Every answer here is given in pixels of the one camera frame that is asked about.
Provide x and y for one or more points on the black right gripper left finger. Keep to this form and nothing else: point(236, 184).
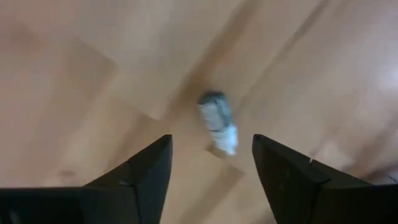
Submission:
point(93, 202)

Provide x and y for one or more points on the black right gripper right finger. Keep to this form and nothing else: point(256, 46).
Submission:
point(311, 202)

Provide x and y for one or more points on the small dark purple dropper bottle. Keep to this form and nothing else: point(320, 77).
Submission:
point(216, 115)

